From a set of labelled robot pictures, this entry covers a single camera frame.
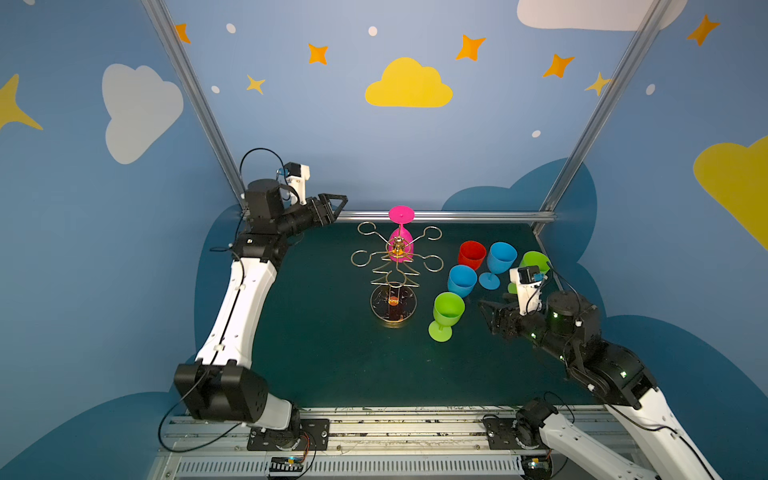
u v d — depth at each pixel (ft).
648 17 2.34
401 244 2.47
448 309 2.83
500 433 2.45
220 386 1.30
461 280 2.97
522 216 3.86
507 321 1.82
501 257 3.11
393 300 3.22
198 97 2.70
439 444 2.41
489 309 1.91
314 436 2.42
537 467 2.40
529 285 1.79
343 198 2.24
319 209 2.03
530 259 3.05
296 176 2.05
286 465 2.40
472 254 3.12
